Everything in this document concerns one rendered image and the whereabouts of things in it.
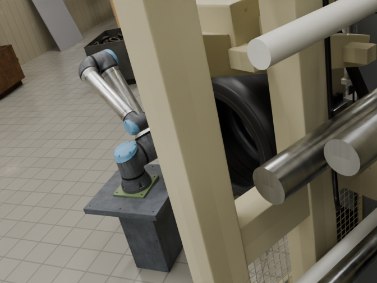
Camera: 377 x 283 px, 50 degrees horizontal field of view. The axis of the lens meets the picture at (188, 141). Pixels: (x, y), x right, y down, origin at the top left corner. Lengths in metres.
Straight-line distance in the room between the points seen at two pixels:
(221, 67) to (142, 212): 1.50
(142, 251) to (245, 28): 2.02
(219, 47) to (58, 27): 9.19
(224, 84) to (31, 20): 8.77
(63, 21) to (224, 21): 9.38
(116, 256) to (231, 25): 2.35
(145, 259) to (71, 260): 0.64
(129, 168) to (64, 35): 7.89
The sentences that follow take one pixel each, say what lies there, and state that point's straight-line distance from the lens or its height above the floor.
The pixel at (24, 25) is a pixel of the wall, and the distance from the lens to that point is 9.89.
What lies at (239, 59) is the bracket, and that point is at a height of 1.66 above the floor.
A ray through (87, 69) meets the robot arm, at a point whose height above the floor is 1.33.
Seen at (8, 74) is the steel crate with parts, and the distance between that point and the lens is 7.74.
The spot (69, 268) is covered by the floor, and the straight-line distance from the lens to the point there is 3.17.
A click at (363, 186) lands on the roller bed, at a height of 0.95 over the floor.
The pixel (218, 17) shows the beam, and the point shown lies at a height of 1.75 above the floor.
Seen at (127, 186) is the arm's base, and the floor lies 0.66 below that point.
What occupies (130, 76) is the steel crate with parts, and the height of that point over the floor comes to 0.15.
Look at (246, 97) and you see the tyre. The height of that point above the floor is 1.40.
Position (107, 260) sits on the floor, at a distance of 3.08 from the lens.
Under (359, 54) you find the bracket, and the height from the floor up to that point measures 1.53.
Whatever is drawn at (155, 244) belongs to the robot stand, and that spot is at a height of 0.24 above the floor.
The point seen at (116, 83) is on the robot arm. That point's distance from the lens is 2.53.
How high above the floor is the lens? 1.96
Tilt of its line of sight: 28 degrees down
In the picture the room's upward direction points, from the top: 13 degrees counter-clockwise
